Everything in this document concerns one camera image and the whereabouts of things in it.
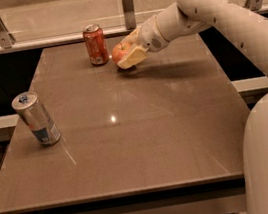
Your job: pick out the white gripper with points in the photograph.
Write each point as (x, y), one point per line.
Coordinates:
(148, 36)

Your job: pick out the red apple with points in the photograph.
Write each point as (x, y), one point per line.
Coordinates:
(119, 51)

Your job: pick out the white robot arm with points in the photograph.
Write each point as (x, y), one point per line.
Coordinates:
(248, 32)

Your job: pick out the red coke can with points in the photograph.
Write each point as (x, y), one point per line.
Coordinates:
(95, 44)

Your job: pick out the silver blue energy drink can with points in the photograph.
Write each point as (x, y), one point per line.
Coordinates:
(34, 114)

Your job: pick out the middle metal railing bracket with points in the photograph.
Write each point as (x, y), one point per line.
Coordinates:
(128, 12)

